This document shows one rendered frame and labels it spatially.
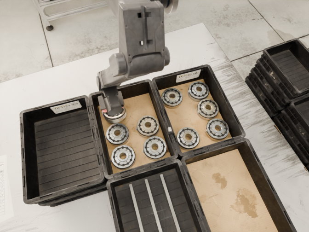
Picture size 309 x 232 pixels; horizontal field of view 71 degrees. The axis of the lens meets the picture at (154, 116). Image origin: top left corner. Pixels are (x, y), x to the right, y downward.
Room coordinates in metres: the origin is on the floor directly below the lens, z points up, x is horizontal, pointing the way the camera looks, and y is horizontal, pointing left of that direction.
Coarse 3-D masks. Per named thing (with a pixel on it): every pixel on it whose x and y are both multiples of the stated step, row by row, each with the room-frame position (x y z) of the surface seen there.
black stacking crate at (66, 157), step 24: (24, 120) 0.39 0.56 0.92; (48, 120) 0.43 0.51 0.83; (72, 120) 0.43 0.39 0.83; (48, 144) 0.31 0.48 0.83; (72, 144) 0.31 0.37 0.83; (48, 168) 0.20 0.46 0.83; (72, 168) 0.20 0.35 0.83; (96, 168) 0.20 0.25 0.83; (48, 192) 0.10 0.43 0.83; (72, 192) 0.10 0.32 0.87
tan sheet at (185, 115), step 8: (200, 80) 0.67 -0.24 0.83; (176, 88) 0.62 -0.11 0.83; (184, 88) 0.62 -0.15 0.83; (184, 96) 0.57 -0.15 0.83; (208, 96) 0.57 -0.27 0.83; (184, 104) 0.52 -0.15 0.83; (192, 104) 0.52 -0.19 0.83; (168, 112) 0.48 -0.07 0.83; (176, 112) 0.48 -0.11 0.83; (184, 112) 0.48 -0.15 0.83; (192, 112) 0.48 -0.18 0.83; (176, 120) 0.44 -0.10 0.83; (184, 120) 0.44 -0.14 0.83; (192, 120) 0.44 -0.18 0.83; (200, 120) 0.44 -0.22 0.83; (176, 128) 0.40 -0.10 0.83; (200, 128) 0.40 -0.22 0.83; (216, 128) 0.40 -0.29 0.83; (176, 136) 0.36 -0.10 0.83; (200, 136) 0.36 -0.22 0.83; (200, 144) 0.32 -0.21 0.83; (208, 144) 0.32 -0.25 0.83
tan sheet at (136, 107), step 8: (136, 96) 0.57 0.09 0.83; (144, 96) 0.57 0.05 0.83; (128, 104) 0.52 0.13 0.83; (136, 104) 0.52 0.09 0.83; (144, 104) 0.52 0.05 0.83; (152, 104) 0.52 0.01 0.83; (128, 112) 0.48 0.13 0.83; (136, 112) 0.48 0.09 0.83; (144, 112) 0.48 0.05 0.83; (152, 112) 0.48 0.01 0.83; (104, 120) 0.43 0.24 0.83; (128, 120) 0.44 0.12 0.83; (136, 120) 0.44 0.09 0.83; (104, 128) 0.39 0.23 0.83; (128, 128) 0.39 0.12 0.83; (160, 128) 0.39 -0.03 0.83; (136, 136) 0.35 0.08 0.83; (160, 136) 0.36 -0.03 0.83; (128, 144) 0.32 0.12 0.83; (136, 144) 0.32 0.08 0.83; (136, 152) 0.28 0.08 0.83; (168, 152) 0.28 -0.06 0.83; (136, 160) 0.24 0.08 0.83; (144, 160) 0.24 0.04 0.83; (152, 160) 0.24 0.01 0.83; (112, 168) 0.20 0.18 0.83
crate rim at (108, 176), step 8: (144, 80) 0.60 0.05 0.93; (120, 88) 0.55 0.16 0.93; (152, 88) 0.55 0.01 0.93; (88, 96) 0.51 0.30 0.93; (160, 112) 0.44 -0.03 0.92; (96, 120) 0.39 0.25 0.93; (96, 128) 0.35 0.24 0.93; (96, 136) 0.31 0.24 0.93; (168, 136) 0.32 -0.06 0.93; (176, 152) 0.25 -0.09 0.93; (104, 160) 0.21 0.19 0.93; (160, 160) 0.22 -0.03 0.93; (168, 160) 0.22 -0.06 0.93; (104, 168) 0.18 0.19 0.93; (136, 168) 0.18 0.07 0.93; (112, 176) 0.15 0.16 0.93
